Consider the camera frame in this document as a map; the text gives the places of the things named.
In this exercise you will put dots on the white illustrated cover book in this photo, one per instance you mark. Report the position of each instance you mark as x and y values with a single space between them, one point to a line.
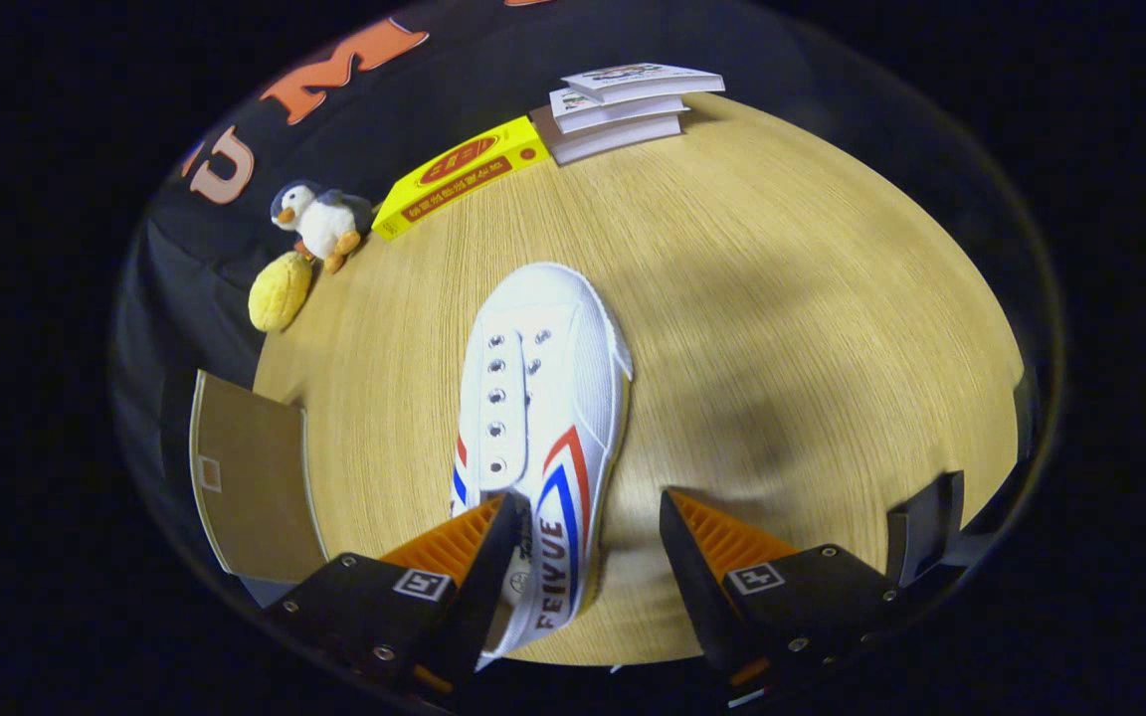
623 111
633 75

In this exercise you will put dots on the brown fabric storage box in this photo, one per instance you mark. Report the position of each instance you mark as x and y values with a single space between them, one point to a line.
255 477

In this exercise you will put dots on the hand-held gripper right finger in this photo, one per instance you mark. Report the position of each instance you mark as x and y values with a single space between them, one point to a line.
687 567

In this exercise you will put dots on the yellow textured plush toy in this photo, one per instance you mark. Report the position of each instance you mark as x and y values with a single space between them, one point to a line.
280 293

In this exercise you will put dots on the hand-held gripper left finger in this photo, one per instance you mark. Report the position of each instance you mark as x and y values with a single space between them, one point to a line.
488 577

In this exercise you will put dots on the white striped canvas shoe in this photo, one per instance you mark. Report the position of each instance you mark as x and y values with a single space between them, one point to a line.
553 348

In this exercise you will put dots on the penguin plush toy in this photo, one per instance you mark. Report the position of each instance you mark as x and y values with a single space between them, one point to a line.
329 229

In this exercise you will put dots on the yellow book with red label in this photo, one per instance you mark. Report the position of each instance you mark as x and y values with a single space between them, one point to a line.
454 174

